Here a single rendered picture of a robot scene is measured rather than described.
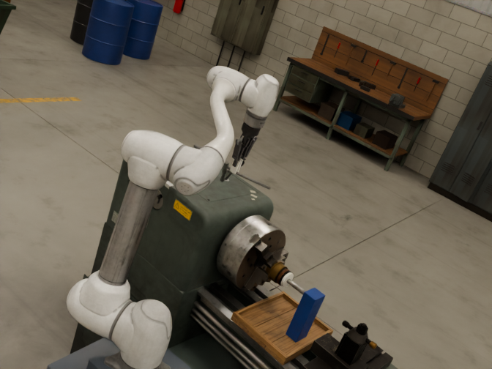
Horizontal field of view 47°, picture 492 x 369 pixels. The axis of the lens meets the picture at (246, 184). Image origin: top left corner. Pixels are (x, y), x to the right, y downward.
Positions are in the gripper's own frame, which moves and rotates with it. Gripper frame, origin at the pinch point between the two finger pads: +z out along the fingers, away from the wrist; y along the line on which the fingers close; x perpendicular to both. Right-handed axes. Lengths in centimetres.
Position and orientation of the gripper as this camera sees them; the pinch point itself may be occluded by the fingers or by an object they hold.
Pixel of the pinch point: (236, 165)
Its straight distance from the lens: 242.0
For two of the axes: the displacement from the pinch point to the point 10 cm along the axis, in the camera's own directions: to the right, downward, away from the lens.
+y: 5.7, -2.1, 7.9
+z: -3.4, 8.2, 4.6
